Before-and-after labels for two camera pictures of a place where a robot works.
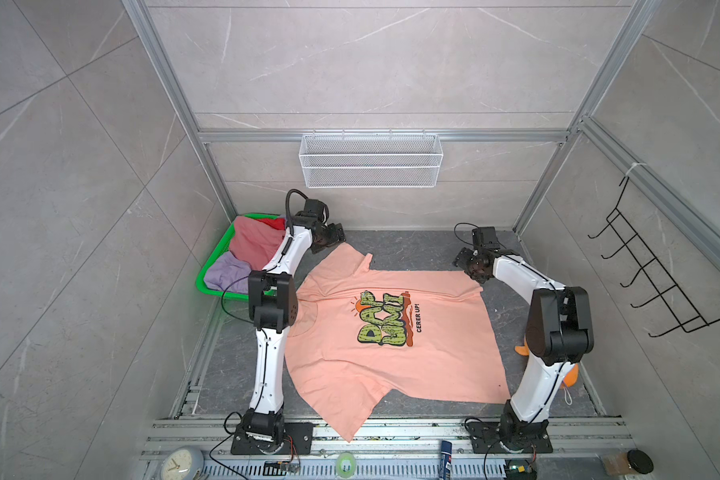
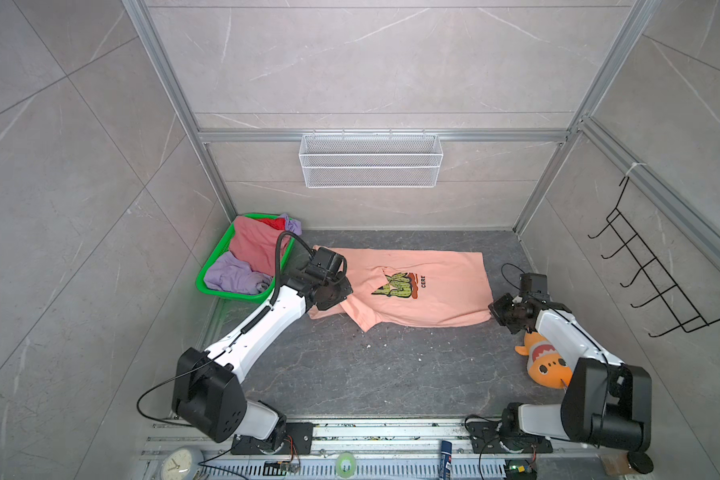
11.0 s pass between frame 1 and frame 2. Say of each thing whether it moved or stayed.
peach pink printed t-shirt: moved
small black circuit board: stayed
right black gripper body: moved
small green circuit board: stayed
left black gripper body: moved
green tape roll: stayed
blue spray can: stayed
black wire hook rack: stayed
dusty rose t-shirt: stayed
